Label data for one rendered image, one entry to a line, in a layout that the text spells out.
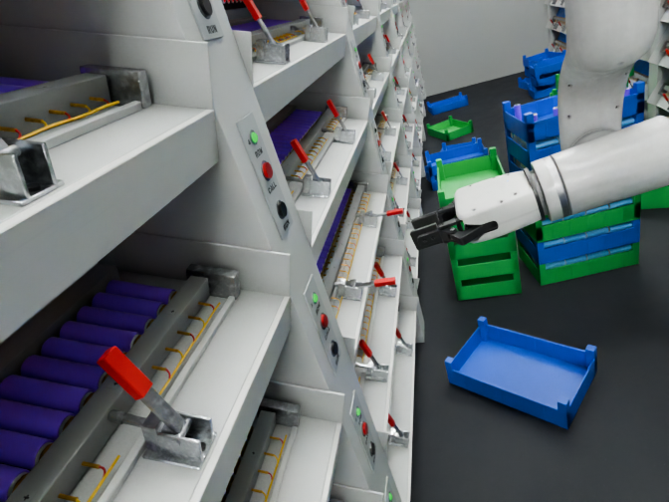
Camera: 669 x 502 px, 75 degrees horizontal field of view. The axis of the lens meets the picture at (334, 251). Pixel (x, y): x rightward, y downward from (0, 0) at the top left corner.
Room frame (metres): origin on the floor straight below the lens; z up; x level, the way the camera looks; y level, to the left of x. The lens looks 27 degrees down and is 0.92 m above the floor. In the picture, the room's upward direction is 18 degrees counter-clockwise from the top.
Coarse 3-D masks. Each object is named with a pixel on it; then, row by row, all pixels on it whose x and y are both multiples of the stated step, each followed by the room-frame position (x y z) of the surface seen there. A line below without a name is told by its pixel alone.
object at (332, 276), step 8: (360, 192) 1.00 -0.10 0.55; (352, 200) 0.95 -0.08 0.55; (360, 200) 0.97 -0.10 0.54; (368, 200) 0.99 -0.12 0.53; (352, 208) 0.91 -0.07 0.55; (360, 208) 0.94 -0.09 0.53; (352, 216) 0.87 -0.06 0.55; (344, 224) 0.84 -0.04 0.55; (352, 224) 0.84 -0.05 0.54; (344, 232) 0.80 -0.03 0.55; (344, 240) 0.77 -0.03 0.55; (336, 248) 0.74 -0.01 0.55; (344, 248) 0.74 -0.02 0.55; (336, 256) 0.72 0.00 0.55; (352, 256) 0.74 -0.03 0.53; (336, 264) 0.69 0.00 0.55; (344, 264) 0.71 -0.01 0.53; (328, 272) 0.67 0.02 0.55; (336, 272) 0.66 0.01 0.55; (328, 280) 0.64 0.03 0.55; (336, 280) 0.67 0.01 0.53; (328, 288) 0.62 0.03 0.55; (328, 296) 0.60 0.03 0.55
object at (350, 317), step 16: (352, 176) 1.07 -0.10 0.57; (368, 176) 1.06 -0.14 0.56; (384, 176) 1.04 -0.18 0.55; (368, 192) 1.05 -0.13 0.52; (384, 192) 1.05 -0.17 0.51; (368, 208) 0.96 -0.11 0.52; (384, 208) 1.05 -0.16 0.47; (352, 240) 0.81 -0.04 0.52; (368, 240) 0.81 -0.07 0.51; (368, 256) 0.75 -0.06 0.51; (352, 272) 0.70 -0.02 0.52; (368, 272) 0.70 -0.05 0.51; (368, 288) 0.68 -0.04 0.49; (336, 304) 0.61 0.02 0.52; (352, 304) 0.61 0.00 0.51; (336, 320) 0.57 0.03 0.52; (352, 320) 0.57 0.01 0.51; (352, 336) 0.53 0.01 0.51; (352, 352) 0.47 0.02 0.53
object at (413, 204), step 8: (408, 200) 1.72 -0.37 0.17; (416, 200) 1.71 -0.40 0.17; (408, 208) 1.72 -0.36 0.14; (416, 208) 1.71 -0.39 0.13; (408, 216) 1.54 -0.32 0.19; (416, 216) 1.64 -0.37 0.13; (408, 224) 1.54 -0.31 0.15; (408, 232) 1.51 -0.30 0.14; (408, 240) 1.45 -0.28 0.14; (408, 248) 1.39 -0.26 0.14; (408, 256) 1.30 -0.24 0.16; (416, 256) 1.34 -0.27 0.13; (416, 264) 1.29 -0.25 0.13; (416, 272) 1.24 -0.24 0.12; (416, 280) 1.13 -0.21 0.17; (416, 288) 1.14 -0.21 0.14
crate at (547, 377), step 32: (480, 320) 0.97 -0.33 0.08; (480, 352) 0.93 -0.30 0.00; (512, 352) 0.89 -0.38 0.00; (544, 352) 0.85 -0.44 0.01; (576, 352) 0.78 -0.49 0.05; (480, 384) 0.79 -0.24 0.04; (512, 384) 0.79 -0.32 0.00; (544, 384) 0.76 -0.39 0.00; (576, 384) 0.73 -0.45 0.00; (544, 416) 0.67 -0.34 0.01
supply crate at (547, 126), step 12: (636, 84) 1.08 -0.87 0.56; (636, 96) 1.08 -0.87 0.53; (504, 108) 1.30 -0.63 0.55; (528, 108) 1.31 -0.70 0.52; (540, 108) 1.30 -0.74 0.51; (552, 108) 1.30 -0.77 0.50; (624, 108) 1.08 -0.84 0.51; (636, 108) 1.08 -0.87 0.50; (504, 120) 1.32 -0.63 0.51; (516, 120) 1.21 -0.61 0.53; (528, 120) 1.13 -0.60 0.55; (540, 120) 1.27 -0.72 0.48; (552, 120) 1.12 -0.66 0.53; (516, 132) 1.22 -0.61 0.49; (528, 132) 1.13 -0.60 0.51; (540, 132) 1.12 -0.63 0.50; (552, 132) 1.12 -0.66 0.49
